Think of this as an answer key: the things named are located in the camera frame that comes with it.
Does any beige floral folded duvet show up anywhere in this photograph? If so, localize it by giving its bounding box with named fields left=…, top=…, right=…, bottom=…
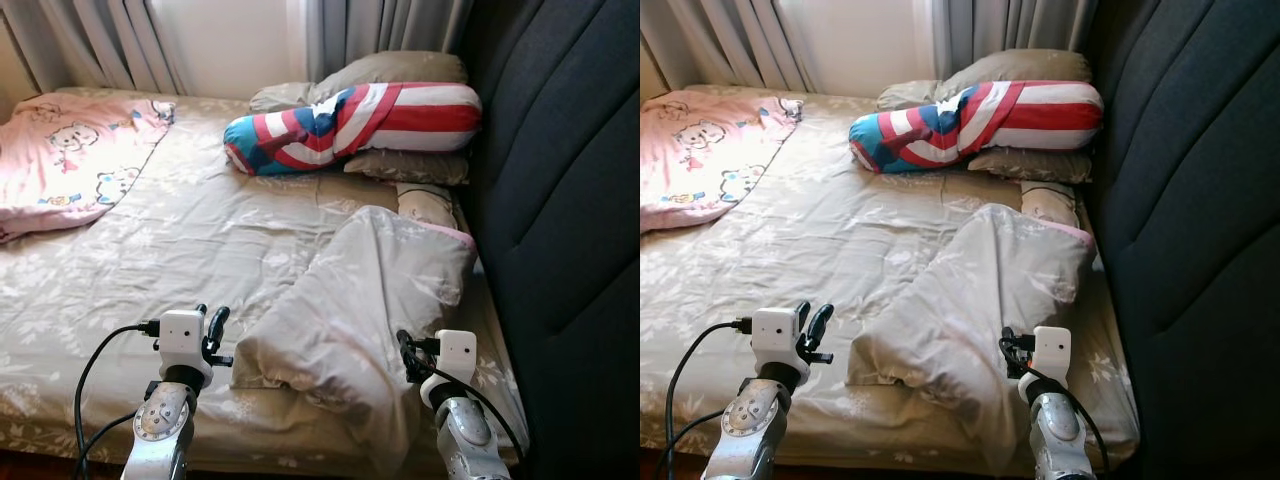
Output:
left=848, top=203, right=1096, bottom=476
left=230, top=205, right=479, bottom=476

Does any beige floral bed sheet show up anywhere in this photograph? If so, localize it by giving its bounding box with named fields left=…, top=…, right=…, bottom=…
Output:
left=640, top=85, right=1141, bottom=476
left=0, top=88, right=531, bottom=476

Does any small cream cartoon pillow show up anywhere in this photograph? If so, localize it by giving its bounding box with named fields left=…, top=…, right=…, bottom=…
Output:
left=395, top=182, right=461, bottom=231
left=1020, top=180, right=1081, bottom=229

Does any pink cartoon print blanket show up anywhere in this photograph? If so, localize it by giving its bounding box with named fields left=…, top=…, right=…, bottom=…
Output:
left=640, top=90, right=804, bottom=233
left=0, top=92, right=176, bottom=244

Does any stars and stripes shield pillow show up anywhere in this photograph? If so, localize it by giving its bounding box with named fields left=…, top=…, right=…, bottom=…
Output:
left=223, top=82, right=483, bottom=178
left=848, top=80, right=1105, bottom=174

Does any large beige pillow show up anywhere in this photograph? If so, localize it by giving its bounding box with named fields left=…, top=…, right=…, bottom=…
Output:
left=248, top=52, right=469, bottom=113
left=878, top=48, right=1093, bottom=109

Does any grey pleated curtain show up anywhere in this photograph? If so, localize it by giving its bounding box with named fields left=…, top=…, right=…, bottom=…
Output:
left=0, top=0, right=191, bottom=96
left=930, top=0, right=1101, bottom=81
left=640, top=0, right=821, bottom=96
left=305, top=0, right=476, bottom=86

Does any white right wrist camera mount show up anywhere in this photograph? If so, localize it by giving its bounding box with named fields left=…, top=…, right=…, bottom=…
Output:
left=1032, top=326, right=1073, bottom=386
left=435, top=330, right=479, bottom=389

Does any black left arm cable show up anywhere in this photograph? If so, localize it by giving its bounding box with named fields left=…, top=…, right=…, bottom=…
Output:
left=665, top=318, right=753, bottom=480
left=73, top=320, right=161, bottom=480

